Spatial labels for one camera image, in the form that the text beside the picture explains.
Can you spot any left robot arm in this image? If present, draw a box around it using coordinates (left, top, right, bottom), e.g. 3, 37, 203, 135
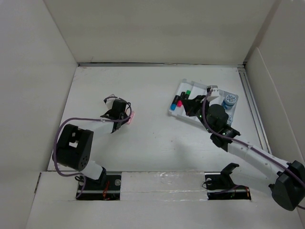
52, 96, 132, 189

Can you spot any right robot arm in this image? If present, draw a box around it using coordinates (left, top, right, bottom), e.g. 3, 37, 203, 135
182, 93, 305, 211

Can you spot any aluminium rail right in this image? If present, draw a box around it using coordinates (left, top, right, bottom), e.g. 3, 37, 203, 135
237, 65, 272, 154

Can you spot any blue black highlighter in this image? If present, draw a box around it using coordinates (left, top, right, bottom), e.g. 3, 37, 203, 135
170, 95, 180, 111

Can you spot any green black highlighter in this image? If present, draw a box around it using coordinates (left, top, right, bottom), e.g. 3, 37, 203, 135
184, 90, 191, 99

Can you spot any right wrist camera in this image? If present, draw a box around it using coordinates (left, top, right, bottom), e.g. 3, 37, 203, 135
206, 85, 220, 99

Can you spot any pink black highlighter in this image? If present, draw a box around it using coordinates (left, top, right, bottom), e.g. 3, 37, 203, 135
177, 92, 185, 107

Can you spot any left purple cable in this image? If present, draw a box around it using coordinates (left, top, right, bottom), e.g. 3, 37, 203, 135
52, 94, 133, 198

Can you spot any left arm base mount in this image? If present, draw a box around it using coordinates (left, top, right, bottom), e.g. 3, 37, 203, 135
76, 172, 122, 201

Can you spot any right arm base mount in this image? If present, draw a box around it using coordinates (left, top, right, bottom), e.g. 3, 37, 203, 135
202, 163, 252, 200

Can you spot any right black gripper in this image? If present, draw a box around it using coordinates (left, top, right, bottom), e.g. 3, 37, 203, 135
181, 95, 214, 134

